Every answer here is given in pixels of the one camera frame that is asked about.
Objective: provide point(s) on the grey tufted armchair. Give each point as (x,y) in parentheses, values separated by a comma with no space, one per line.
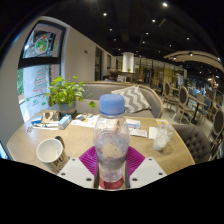
(196,143)

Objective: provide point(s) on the green potted plant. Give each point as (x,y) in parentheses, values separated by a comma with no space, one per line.
(65,93)

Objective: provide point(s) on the colourful window poster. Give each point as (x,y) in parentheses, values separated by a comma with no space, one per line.
(41,43)

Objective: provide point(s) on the white printed paper sheets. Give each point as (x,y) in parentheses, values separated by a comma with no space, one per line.
(86,121)

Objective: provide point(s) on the clear blue-capped water bottle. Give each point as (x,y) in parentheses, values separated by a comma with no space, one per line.
(111,143)

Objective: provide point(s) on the white round column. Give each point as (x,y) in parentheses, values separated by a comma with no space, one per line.
(128,61)

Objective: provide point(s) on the group of ceiling spotlights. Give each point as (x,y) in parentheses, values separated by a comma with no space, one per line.
(164,4)

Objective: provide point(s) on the blue and white card box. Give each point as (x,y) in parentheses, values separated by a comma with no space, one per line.
(134,124)

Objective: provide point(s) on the grey chevron pillow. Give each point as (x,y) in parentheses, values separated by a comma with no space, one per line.
(133,98)

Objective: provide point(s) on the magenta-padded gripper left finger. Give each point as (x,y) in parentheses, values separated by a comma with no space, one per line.
(77,171)

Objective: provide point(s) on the white printed mug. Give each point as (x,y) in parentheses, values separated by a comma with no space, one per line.
(55,156)

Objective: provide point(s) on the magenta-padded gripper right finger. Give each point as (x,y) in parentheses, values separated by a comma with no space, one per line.
(148,170)

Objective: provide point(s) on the yellow card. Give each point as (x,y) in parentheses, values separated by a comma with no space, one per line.
(162,122)

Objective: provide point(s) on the person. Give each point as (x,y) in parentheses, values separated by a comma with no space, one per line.
(112,76)

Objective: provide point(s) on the small light blue box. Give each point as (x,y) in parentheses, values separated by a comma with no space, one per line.
(65,122)

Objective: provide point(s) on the wooden heart card stand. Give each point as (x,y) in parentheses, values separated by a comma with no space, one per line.
(50,116)

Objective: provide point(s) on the grey curved sofa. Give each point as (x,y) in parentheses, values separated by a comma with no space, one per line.
(100,91)

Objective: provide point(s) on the small white paper napkin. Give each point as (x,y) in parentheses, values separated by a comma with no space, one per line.
(152,132)

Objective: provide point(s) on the clear plastic cup with straw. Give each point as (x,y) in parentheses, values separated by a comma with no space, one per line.
(162,138)

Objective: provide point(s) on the group of dining chairs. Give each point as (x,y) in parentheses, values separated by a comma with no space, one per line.
(183,96)

